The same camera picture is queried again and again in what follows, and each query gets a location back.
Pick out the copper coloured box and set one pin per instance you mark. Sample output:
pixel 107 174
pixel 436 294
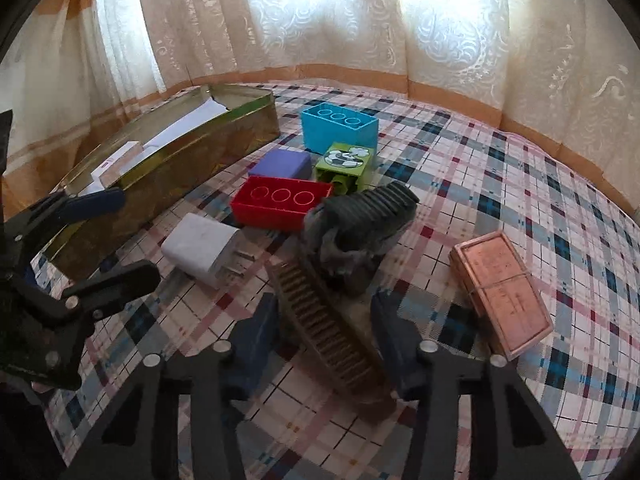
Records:
pixel 500 295

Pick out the small white cardboard box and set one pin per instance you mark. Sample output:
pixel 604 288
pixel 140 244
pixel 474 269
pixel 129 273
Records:
pixel 117 160

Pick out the red building block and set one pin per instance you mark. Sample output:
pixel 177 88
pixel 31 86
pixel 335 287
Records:
pixel 265 210

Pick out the green soccer print building block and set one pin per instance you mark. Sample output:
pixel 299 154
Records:
pixel 345 157

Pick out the white charger plug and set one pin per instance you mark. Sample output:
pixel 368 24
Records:
pixel 200 245

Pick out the brown comb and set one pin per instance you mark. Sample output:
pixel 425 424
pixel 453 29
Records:
pixel 325 330

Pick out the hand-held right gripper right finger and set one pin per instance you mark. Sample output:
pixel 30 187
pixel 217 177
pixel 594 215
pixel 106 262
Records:
pixel 397 345

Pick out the white paper liner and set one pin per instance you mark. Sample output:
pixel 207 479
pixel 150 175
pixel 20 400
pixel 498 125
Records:
pixel 190 120

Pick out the blue building block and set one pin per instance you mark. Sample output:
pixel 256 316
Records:
pixel 340 135

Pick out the purple building block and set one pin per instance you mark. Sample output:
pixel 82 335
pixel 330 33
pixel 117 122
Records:
pixel 280 164

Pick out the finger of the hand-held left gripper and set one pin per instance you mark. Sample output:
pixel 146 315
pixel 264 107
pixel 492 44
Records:
pixel 120 280
pixel 95 204

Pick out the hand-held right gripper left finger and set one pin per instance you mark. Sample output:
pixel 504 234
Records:
pixel 257 345

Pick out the cream lace curtain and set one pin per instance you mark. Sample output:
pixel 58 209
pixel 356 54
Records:
pixel 320 20

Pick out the gold metal tin box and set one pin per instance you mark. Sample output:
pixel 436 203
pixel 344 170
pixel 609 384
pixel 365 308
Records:
pixel 200 160

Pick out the plaid bed sheet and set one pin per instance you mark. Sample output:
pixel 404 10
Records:
pixel 500 185

